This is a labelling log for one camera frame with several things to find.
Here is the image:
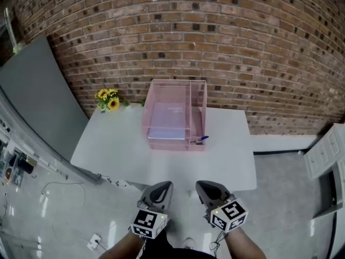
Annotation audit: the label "person's black trousers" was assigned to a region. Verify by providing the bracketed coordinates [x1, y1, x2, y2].
[140, 228, 216, 259]

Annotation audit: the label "sunflower bouquet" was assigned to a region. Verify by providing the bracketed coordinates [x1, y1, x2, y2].
[94, 88, 121, 113]

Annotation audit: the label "grey refrigerator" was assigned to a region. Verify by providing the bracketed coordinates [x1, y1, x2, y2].
[0, 35, 103, 185]

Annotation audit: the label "white desk with drawers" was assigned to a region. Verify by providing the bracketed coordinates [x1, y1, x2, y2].
[70, 105, 257, 191]

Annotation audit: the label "person's right forearm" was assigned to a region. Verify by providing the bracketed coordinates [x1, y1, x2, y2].
[225, 227, 267, 259]

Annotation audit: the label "white floor cable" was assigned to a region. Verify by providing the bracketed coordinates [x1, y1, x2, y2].
[40, 181, 87, 218]

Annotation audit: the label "metal shelf frame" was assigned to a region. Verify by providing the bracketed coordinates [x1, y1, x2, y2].
[3, 7, 17, 51]

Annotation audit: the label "blue pen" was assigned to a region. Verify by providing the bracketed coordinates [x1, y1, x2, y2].
[191, 135, 210, 145]

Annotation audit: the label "white drawer cabinet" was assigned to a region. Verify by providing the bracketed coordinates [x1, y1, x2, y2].
[303, 122, 345, 218]

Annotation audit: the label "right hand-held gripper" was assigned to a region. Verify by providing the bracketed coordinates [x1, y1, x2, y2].
[195, 180, 249, 233]

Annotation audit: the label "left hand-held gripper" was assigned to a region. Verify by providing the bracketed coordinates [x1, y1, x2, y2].
[130, 181, 174, 239]

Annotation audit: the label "white power strip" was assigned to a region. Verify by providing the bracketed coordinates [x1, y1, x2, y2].
[86, 233, 102, 250]

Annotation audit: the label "lilac spiral notebook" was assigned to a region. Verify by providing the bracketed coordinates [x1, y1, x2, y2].
[147, 102, 187, 140]

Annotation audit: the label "person's left forearm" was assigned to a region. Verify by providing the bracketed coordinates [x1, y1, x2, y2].
[98, 230, 146, 259]

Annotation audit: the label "pink mesh desk organizer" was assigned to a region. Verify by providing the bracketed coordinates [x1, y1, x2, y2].
[141, 79, 208, 152]

